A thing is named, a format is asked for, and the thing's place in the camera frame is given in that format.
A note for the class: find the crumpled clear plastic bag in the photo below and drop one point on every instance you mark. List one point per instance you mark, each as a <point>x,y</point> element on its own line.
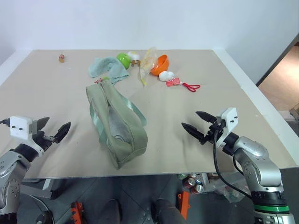
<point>230,186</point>

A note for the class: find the grey metal table bracket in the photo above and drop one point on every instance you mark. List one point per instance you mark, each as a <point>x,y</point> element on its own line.
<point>38,190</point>

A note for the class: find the dark rounded shape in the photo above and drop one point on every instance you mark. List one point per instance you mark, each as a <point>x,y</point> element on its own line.
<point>167,212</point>

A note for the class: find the red paper tag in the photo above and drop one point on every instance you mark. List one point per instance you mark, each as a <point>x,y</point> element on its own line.
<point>172,82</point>

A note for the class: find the small brown toy piece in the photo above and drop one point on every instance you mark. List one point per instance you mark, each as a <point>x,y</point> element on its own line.
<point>135,63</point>

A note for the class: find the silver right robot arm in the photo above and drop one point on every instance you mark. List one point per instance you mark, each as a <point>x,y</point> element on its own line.
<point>264,168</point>

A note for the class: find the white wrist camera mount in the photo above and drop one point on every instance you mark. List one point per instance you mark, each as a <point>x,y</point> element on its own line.
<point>230,119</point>
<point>19,126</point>

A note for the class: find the olive green zipper bag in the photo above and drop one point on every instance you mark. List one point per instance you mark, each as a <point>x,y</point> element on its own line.
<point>123,130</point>

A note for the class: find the white and yellow toy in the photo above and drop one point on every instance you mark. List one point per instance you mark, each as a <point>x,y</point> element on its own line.
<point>134,55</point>

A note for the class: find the small brown figurine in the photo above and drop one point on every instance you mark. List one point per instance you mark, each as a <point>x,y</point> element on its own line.
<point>62,58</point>

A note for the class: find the red zipper pull tag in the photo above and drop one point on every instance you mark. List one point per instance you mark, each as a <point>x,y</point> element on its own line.
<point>98,81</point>

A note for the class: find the red drink can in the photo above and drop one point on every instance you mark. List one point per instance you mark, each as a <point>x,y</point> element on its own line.
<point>192,182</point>
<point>197,189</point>

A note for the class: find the blue drink can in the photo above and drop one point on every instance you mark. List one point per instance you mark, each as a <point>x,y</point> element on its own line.
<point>199,179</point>

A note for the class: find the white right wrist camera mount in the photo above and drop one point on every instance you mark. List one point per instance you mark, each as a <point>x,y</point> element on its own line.
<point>230,119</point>

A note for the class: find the black round base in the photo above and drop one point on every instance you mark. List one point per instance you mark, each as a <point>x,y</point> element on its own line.
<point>40,214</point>

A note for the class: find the brown cardboard box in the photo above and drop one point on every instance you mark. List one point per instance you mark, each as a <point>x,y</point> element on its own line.
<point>294,113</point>

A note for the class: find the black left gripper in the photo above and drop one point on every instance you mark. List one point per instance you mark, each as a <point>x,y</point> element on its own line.
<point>43,140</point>

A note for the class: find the green plastic capsule half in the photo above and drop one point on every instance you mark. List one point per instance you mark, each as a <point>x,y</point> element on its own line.
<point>123,59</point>

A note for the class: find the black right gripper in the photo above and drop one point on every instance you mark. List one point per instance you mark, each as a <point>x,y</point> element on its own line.
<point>213,133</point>

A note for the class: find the light blue cloth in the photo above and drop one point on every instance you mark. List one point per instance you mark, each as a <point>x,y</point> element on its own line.
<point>105,66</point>

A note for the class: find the green drink can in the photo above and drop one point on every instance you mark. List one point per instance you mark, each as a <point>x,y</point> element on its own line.
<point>181,176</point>

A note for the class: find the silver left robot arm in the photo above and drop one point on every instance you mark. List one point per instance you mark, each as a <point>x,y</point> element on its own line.
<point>10,168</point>

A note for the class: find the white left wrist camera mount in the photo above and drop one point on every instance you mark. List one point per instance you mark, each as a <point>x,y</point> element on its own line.
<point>19,126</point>

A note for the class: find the orange and black clamp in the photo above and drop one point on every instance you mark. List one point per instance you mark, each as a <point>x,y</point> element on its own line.
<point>77,213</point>
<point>183,205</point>

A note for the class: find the orange plastic capsule half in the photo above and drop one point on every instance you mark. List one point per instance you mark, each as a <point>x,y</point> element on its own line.
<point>161,65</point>

